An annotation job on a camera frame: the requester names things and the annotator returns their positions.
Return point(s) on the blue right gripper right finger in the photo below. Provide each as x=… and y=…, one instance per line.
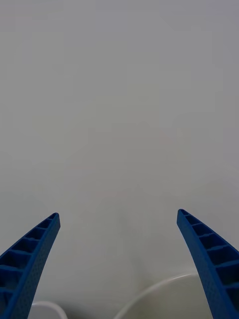
x=216, y=269

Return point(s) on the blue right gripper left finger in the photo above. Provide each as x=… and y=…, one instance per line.
x=23, y=271

